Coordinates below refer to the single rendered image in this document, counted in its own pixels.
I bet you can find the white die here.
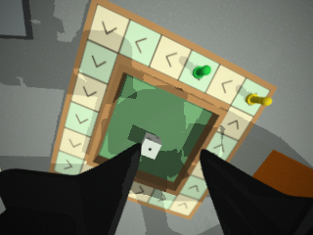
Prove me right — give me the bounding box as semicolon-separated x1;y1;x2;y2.
141;132;161;159

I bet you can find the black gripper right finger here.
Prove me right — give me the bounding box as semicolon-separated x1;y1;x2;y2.
200;149;313;235

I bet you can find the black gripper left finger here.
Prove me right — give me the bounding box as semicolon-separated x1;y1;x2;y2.
0;143;142;235

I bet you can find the green pawn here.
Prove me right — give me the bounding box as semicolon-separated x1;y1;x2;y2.
193;66;211;78

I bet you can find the grey flat rectangular slab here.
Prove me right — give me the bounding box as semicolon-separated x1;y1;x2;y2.
0;0;33;39

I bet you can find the yellow pawn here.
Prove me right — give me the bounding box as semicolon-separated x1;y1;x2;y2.
245;93;272;106

